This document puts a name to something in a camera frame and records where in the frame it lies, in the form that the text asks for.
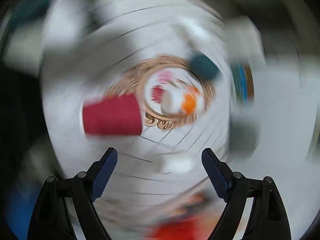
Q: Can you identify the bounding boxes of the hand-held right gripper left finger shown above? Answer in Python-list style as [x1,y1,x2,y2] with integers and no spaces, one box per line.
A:
[27,147,118,240]

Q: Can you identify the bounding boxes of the orange cup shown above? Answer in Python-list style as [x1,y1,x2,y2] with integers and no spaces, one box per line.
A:
[181,90,200,114]

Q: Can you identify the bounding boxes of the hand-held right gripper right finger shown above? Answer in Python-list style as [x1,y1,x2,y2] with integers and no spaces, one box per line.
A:
[201,148,292,240]

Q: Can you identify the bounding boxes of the teal cup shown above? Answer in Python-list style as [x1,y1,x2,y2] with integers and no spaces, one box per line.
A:
[189,52,221,81]

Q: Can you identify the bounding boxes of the floral patterned plate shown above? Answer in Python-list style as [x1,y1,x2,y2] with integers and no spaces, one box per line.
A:
[106,54,217,132]

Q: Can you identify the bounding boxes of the red orange object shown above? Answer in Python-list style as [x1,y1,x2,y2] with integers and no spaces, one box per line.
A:
[147,192,213,240]

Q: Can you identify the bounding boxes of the striped colourful object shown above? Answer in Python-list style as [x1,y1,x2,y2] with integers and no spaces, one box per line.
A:
[230,64,255,105]

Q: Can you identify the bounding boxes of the red cup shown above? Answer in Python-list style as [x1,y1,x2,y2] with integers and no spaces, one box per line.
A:
[82,94,143,137]

